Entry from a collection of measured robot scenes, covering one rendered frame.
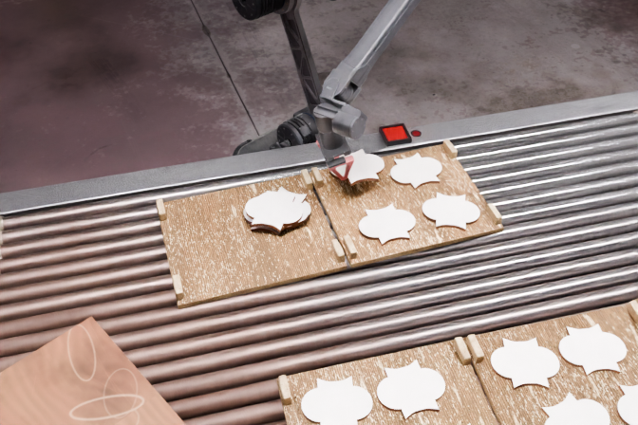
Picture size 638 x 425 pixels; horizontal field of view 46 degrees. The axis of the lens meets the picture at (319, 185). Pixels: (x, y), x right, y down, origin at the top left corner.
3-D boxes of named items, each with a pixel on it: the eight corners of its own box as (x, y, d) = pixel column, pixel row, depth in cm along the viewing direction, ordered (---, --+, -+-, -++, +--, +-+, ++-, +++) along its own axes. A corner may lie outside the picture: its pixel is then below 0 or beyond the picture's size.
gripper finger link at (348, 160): (350, 163, 197) (344, 137, 190) (359, 180, 192) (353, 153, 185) (326, 172, 196) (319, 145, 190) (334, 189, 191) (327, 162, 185)
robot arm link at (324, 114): (322, 97, 184) (307, 110, 181) (344, 103, 180) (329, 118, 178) (327, 119, 189) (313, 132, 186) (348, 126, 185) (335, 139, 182)
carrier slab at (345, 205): (309, 175, 207) (309, 172, 206) (445, 147, 216) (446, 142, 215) (351, 268, 183) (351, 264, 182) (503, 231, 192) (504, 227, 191)
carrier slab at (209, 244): (157, 208, 198) (156, 203, 197) (306, 176, 207) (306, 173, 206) (178, 309, 174) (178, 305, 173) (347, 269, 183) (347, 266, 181)
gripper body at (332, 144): (340, 131, 194) (334, 109, 189) (352, 155, 187) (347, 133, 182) (316, 139, 194) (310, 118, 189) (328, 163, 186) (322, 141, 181)
